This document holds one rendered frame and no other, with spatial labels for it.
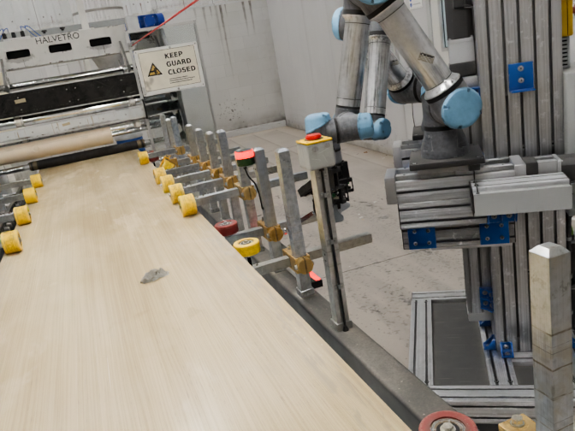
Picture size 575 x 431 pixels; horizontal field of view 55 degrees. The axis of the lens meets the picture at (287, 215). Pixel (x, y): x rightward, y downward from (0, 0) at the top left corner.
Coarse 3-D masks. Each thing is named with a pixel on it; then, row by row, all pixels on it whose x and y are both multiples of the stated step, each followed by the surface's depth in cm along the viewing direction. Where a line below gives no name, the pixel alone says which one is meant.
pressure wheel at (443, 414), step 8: (432, 416) 80; (440, 416) 79; (448, 416) 79; (456, 416) 79; (464, 416) 79; (424, 424) 78; (432, 424) 78; (440, 424) 78; (448, 424) 77; (456, 424) 78; (464, 424) 77; (472, 424) 77
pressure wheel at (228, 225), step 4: (228, 220) 194; (232, 220) 193; (216, 224) 191; (220, 224) 191; (224, 224) 190; (228, 224) 189; (232, 224) 188; (236, 224) 190; (216, 228) 189; (220, 228) 188; (224, 228) 187; (228, 228) 188; (232, 228) 188; (236, 228) 190; (220, 232) 188; (224, 232) 188; (228, 232) 188; (232, 232) 188; (236, 232) 190; (224, 236) 192; (228, 236) 191
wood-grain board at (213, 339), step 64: (64, 192) 299; (128, 192) 271; (64, 256) 187; (128, 256) 176; (192, 256) 166; (0, 320) 142; (64, 320) 136; (128, 320) 130; (192, 320) 124; (256, 320) 119; (0, 384) 111; (64, 384) 106; (128, 384) 103; (192, 384) 99; (256, 384) 96; (320, 384) 93
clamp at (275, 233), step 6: (258, 222) 198; (264, 228) 192; (270, 228) 190; (276, 228) 189; (264, 234) 194; (270, 234) 189; (276, 234) 190; (282, 234) 190; (270, 240) 191; (276, 240) 190
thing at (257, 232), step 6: (300, 216) 200; (312, 216) 200; (282, 222) 197; (306, 222) 200; (252, 228) 195; (258, 228) 194; (234, 234) 192; (240, 234) 192; (246, 234) 193; (252, 234) 194; (258, 234) 195; (228, 240) 191; (234, 240) 192
